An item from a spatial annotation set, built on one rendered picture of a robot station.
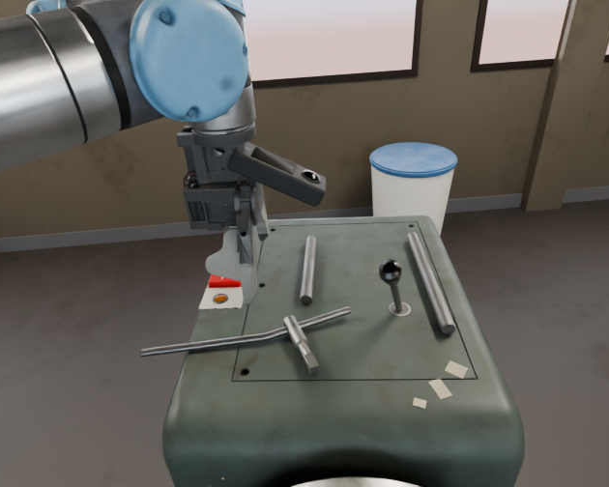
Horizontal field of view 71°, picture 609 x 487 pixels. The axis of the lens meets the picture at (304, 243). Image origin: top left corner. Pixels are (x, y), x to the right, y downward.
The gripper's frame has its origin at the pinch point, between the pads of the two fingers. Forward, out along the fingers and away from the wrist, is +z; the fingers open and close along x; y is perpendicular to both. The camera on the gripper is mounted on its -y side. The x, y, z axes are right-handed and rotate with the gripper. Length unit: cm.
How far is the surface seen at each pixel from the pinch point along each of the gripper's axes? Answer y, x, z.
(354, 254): -14.4, -25.5, 14.8
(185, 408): 10.7, 10.9, 14.9
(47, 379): 143, -102, 140
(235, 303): 7.5, -10.5, 14.7
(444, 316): -27.1, -4.1, 12.7
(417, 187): -65, -200, 82
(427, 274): -26.8, -15.1, 12.7
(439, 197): -80, -206, 91
